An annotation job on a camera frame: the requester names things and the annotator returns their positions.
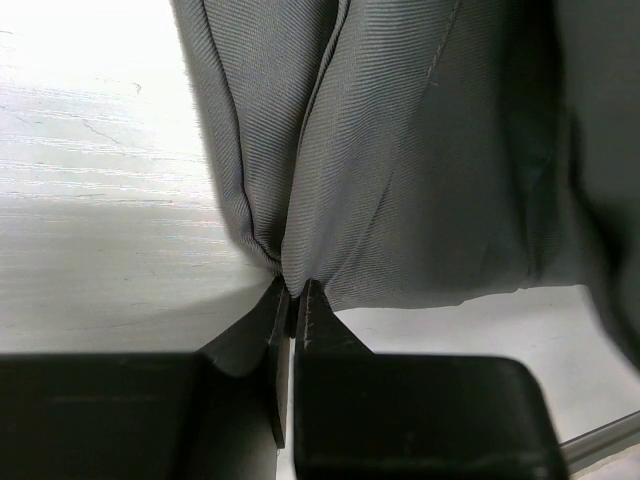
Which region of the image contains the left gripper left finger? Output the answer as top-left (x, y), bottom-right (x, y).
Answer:
top-left (1, 279), bottom-right (290, 479)

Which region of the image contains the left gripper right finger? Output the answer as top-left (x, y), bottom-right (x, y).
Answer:
top-left (293, 280), bottom-right (569, 480)

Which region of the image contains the grey pleated skirt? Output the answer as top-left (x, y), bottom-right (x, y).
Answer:
top-left (174, 1), bottom-right (639, 362)

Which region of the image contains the aluminium front rail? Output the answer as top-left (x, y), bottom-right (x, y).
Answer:
top-left (561, 412), bottom-right (639, 474)

